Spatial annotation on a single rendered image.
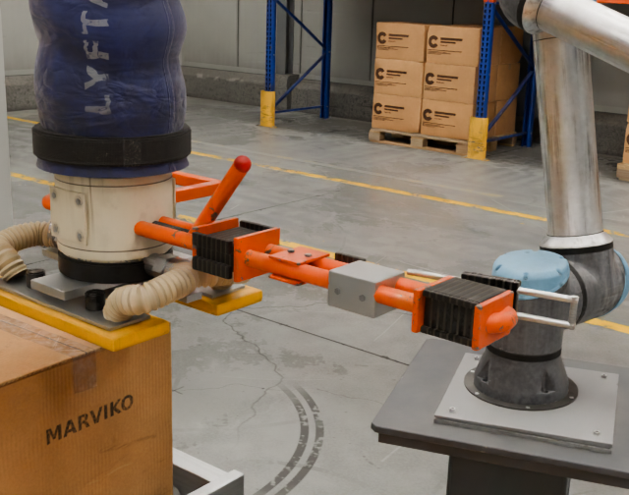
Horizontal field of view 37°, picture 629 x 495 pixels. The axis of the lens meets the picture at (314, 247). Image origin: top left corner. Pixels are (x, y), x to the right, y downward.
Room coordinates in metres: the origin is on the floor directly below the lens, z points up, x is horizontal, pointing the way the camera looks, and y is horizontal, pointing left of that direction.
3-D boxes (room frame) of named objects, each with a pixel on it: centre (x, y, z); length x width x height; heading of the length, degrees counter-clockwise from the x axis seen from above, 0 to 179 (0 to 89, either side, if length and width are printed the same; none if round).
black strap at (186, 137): (1.35, 0.30, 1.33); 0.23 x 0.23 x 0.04
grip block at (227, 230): (1.19, 0.10, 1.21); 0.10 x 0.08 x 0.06; 141
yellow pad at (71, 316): (1.28, 0.36, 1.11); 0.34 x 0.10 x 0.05; 51
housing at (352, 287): (1.06, -0.06, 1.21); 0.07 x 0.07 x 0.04; 51
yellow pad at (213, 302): (1.42, 0.24, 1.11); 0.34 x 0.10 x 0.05; 51
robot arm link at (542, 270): (1.78, -0.44, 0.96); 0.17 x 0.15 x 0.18; 130
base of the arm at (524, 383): (1.77, -0.43, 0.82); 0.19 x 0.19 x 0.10
